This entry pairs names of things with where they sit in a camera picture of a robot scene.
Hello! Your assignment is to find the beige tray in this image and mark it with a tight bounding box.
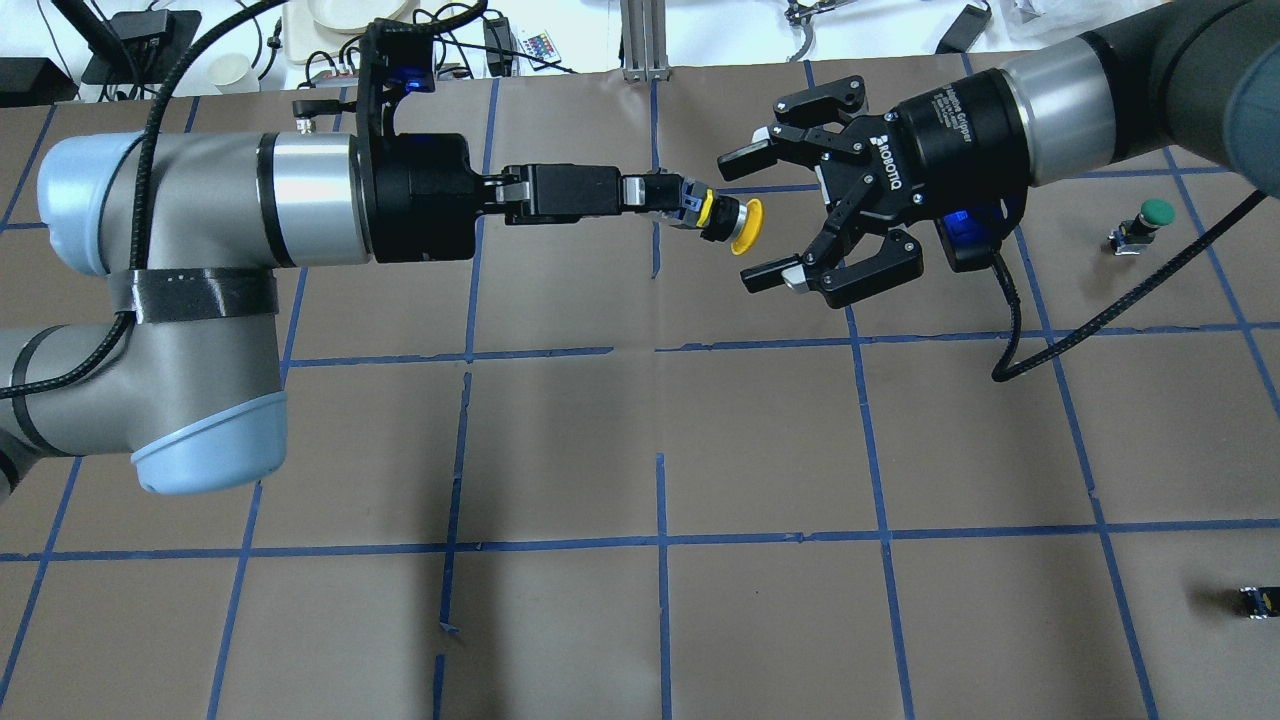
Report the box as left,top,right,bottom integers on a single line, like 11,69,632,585
282,1,422,65

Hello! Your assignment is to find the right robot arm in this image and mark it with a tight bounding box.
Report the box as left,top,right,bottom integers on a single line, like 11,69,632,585
718,1,1279,309

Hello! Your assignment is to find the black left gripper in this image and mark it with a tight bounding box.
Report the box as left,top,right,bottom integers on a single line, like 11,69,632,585
365,133,687,264

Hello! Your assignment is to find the small black contact block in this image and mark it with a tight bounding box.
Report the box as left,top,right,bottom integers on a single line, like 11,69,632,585
1238,585,1280,620

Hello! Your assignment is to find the beige round plate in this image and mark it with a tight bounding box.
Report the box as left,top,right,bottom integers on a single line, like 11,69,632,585
306,0,416,35

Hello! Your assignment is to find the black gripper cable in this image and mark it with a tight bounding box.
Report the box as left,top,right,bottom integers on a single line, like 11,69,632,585
989,190,1271,383

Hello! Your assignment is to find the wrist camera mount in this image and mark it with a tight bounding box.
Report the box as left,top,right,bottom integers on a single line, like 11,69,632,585
933,195,1027,273
293,18,439,138

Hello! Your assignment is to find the aluminium frame post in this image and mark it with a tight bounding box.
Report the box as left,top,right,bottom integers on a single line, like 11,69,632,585
620,0,671,85

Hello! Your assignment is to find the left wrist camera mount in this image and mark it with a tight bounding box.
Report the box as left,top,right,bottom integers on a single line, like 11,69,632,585
293,18,439,138

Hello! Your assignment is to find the green push button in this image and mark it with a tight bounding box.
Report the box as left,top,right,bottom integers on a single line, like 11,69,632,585
1107,199,1176,258

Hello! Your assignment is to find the remote control with coloured keys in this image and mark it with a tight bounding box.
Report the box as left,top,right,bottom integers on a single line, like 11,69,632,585
518,31,561,63

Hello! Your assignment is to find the black tripod base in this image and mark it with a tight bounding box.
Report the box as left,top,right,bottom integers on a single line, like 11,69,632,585
52,1,202,86

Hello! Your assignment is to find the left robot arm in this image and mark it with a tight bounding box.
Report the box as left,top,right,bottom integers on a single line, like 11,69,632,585
3,133,676,496

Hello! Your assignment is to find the white paper cup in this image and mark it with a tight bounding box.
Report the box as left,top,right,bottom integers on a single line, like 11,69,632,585
205,53,260,95

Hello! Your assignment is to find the yellow push button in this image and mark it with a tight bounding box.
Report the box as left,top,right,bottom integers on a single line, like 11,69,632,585
662,181,765,256

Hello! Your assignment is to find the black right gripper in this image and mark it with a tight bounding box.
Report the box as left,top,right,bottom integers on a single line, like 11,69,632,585
717,69,1030,309

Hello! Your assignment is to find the black power adapter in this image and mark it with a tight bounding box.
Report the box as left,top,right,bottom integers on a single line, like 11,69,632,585
483,15,517,77

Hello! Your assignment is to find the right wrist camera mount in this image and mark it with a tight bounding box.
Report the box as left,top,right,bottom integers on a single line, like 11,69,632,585
933,195,1027,273

